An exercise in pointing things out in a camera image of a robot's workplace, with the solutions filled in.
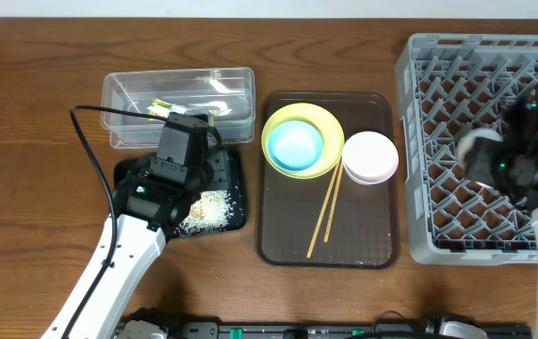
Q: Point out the rice and shell leftovers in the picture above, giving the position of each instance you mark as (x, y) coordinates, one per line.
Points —
(216, 211)

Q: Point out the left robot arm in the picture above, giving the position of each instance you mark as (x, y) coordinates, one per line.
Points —
(123, 254)

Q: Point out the light blue bowl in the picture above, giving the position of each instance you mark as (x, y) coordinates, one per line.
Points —
(295, 145)

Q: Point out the black plastic tray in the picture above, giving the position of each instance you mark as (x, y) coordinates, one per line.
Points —
(163, 205)

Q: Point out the white cup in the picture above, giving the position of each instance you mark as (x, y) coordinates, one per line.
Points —
(476, 154)

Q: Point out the green snack wrapper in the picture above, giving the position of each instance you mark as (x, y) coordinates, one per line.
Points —
(163, 109)

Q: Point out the clear plastic waste bin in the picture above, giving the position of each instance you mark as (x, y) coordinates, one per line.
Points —
(135, 91)

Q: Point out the brown serving tray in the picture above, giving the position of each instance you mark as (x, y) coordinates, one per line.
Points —
(365, 229)

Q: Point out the yellow plate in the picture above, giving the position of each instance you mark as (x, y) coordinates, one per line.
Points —
(327, 125)

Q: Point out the pink bowl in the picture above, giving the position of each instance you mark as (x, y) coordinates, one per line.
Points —
(370, 158)

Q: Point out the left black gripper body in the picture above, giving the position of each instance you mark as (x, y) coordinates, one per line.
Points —
(215, 166)

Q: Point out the wooden chopstick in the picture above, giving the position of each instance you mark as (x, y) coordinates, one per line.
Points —
(322, 211)
(333, 202)

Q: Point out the grey dishwasher rack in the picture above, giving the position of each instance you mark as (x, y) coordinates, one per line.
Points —
(447, 85)

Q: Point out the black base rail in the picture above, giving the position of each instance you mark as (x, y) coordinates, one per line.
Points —
(150, 323)

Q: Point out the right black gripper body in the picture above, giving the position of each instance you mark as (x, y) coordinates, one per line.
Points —
(480, 157)

